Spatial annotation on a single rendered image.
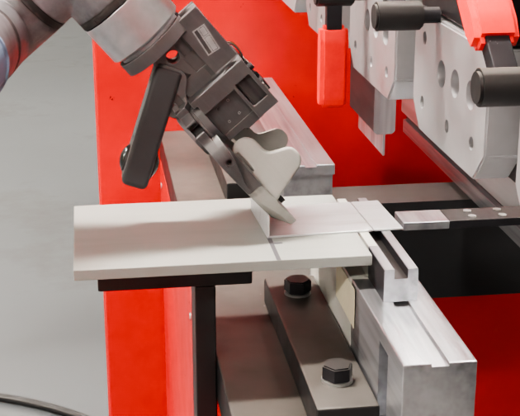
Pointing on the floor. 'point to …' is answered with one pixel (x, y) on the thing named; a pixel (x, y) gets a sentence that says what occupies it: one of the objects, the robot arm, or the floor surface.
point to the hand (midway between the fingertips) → (273, 207)
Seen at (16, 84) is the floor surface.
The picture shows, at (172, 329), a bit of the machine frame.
